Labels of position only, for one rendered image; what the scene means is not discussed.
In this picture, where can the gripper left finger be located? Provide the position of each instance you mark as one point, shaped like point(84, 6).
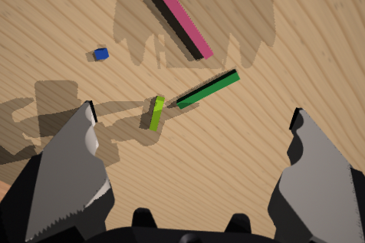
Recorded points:
point(63, 194)

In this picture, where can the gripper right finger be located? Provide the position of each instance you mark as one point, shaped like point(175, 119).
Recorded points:
point(320, 198)

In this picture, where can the small blue block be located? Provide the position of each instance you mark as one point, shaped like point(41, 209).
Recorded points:
point(101, 53)

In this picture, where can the pink rod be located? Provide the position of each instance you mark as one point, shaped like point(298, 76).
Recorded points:
point(191, 30)

